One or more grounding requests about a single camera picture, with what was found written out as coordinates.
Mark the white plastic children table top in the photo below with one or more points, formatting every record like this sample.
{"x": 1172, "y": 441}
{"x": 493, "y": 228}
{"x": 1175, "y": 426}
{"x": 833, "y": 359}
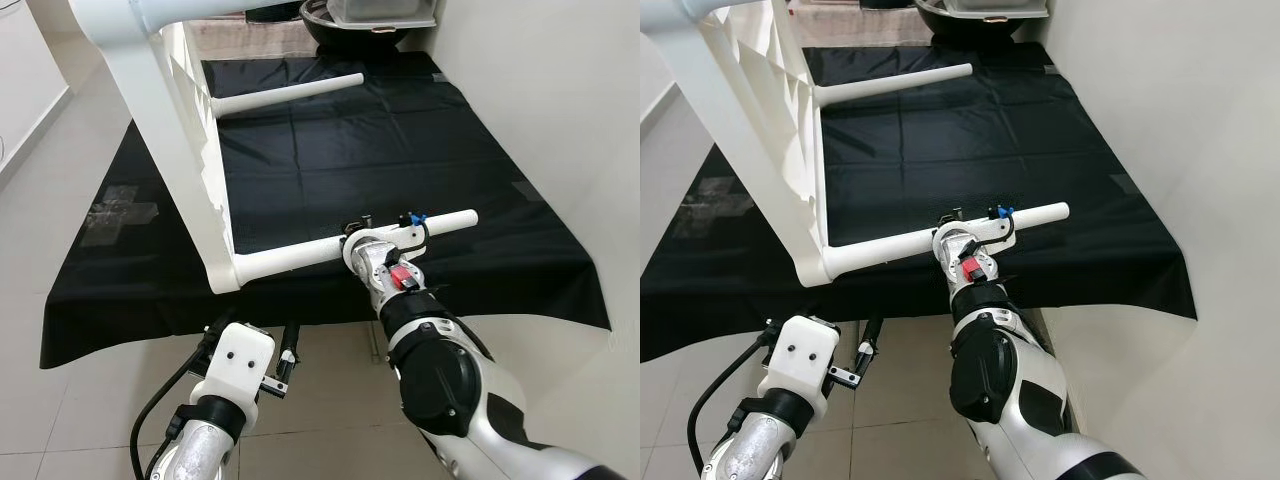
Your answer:
{"x": 760, "y": 110}
{"x": 170, "y": 120}

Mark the black tablecloth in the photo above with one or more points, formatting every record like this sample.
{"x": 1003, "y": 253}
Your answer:
{"x": 400, "y": 160}
{"x": 1000, "y": 150}

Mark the grey metal table leg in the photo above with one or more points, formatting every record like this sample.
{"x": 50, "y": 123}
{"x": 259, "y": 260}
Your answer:
{"x": 372, "y": 340}

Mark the clear tape patch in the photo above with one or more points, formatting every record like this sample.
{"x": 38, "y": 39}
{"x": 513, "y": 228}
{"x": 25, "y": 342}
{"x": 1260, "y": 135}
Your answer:
{"x": 120, "y": 212}
{"x": 715, "y": 205}

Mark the black wok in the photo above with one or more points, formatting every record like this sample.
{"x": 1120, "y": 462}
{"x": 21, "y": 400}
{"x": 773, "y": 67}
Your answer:
{"x": 940, "y": 25}
{"x": 330, "y": 30}

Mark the beige woven mat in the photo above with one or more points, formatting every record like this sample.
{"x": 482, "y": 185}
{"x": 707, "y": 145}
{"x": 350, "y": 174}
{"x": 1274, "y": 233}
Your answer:
{"x": 860, "y": 25}
{"x": 260, "y": 40}

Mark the clear plastic storage box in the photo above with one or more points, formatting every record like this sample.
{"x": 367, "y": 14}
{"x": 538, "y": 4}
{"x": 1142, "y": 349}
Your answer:
{"x": 380, "y": 12}
{"x": 1000, "y": 8}

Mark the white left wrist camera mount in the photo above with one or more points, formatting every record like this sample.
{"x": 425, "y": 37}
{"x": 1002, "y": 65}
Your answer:
{"x": 800, "y": 352}
{"x": 235, "y": 358}

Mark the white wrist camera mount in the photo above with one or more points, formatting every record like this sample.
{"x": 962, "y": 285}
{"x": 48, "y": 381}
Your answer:
{"x": 800, "y": 352}
{"x": 408, "y": 238}
{"x": 235, "y": 358}

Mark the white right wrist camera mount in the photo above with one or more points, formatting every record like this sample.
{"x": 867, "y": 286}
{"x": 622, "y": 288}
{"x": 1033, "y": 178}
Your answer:
{"x": 408, "y": 238}

